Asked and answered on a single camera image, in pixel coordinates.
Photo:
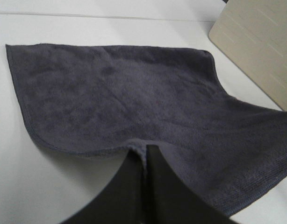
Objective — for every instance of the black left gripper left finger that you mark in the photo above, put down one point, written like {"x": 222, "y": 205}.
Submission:
{"x": 120, "y": 202}

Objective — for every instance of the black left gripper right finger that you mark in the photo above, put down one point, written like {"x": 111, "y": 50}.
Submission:
{"x": 170, "y": 200}

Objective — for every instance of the dark grey towel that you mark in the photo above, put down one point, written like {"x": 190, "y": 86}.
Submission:
{"x": 97, "y": 101}

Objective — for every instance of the beige bin grey rim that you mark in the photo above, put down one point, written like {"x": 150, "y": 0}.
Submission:
{"x": 253, "y": 35}

